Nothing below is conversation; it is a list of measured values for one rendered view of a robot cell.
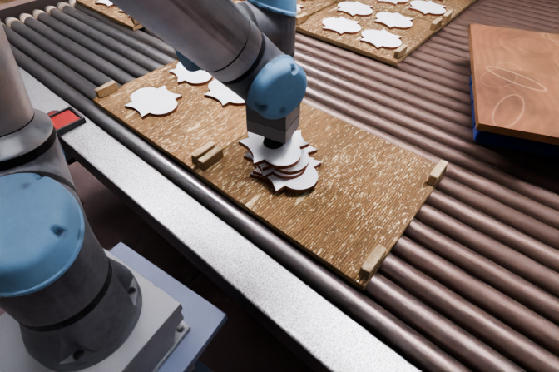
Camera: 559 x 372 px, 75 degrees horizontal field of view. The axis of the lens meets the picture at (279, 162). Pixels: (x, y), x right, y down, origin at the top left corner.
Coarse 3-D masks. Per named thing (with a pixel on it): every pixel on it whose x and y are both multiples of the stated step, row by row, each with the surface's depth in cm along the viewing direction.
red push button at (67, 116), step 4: (64, 112) 93; (68, 112) 93; (56, 116) 92; (60, 116) 92; (64, 116) 92; (68, 116) 92; (72, 116) 92; (76, 116) 92; (52, 120) 91; (56, 120) 91; (60, 120) 91; (64, 120) 91; (68, 120) 91; (72, 120) 91; (56, 124) 90; (60, 124) 90; (64, 124) 90; (56, 128) 89
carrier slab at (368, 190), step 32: (320, 128) 87; (352, 128) 87; (224, 160) 79; (320, 160) 79; (352, 160) 79; (384, 160) 79; (416, 160) 79; (224, 192) 73; (256, 192) 73; (288, 192) 73; (320, 192) 73; (352, 192) 73; (384, 192) 73; (416, 192) 73; (288, 224) 67; (320, 224) 67; (352, 224) 67; (384, 224) 67; (320, 256) 62; (352, 256) 62; (384, 256) 62
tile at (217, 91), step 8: (216, 80) 101; (216, 88) 98; (224, 88) 98; (208, 96) 96; (216, 96) 95; (224, 96) 95; (232, 96) 95; (224, 104) 93; (232, 104) 94; (240, 104) 94
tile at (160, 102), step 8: (144, 88) 98; (152, 88) 98; (160, 88) 98; (136, 96) 95; (144, 96) 95; (152, 96) 95; (160, 96) 95; (168, 96) 95; (176, 96) 95; (128, 104) 93; (136, 104) 93; (144, 104) 93; (152, 104) 93; (160, 104) 93; (168, 104) 93; (176, 104) 93; (144, 112) 90; (152, 112) 90; (160, 112) 90; (168, 112) 91
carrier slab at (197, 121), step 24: (168, 72) 106; (120, 96) 97; (192, 96) 97; (120, 120) 91; (144, 120) 90; (168, 120) 90; (192, 120) 90; (216, 120) 90; (240, 120) 90; (168, 144) 83; (192, 144) 83; (216, 144) 83; (192, 168) 78
